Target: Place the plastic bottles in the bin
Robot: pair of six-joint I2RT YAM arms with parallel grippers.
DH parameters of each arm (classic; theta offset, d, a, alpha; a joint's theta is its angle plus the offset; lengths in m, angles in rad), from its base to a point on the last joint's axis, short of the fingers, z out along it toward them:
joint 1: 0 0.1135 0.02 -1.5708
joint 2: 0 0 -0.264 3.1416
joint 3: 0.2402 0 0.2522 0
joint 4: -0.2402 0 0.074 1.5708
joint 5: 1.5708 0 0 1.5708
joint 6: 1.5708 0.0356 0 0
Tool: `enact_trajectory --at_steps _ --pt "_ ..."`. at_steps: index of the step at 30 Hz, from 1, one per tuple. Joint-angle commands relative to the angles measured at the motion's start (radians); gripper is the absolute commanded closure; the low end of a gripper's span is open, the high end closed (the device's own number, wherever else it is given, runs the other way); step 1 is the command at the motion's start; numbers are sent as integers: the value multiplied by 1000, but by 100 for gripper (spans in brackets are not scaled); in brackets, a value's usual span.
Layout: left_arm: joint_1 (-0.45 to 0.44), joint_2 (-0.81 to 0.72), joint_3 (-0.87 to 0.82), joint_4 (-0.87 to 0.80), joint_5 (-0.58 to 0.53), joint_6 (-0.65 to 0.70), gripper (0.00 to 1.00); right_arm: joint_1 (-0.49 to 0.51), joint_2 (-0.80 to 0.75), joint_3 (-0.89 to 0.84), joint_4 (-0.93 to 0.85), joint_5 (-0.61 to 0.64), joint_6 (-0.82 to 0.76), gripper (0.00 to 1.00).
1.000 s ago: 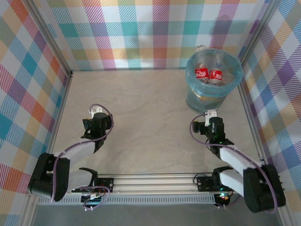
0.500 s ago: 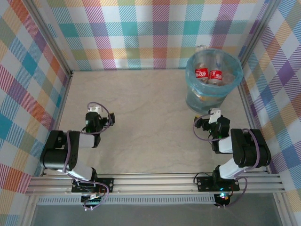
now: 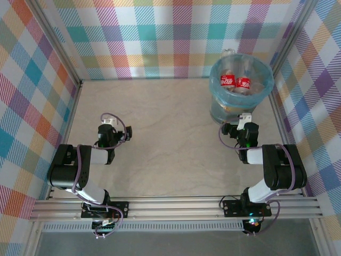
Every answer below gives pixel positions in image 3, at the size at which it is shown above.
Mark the controller board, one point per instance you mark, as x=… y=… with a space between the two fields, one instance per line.
x=253 y=224
x=106 y=228

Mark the aluminium corner post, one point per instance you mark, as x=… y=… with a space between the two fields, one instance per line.
x=293 y=26
x=65 y=53

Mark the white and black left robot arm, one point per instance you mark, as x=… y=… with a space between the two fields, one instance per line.
x=69 y=170

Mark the left controller board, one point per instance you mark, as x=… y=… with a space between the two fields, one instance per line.
x=106 y=228

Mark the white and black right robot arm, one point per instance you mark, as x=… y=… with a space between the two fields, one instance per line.
x=282 y=170

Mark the aluminium side rail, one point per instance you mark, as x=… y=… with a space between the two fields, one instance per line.
x=279 y=120
x=71 y=117

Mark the right controller board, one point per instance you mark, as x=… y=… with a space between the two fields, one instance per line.
x=253 y=224

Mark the clear cola bottle red label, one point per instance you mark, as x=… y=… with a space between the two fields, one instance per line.
x=243 y=83
x=227 y=81

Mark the waste bin with blue liner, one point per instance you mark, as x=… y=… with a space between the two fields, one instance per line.
x=231 y=114

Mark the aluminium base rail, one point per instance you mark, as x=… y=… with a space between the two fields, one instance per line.
x=173 y=209

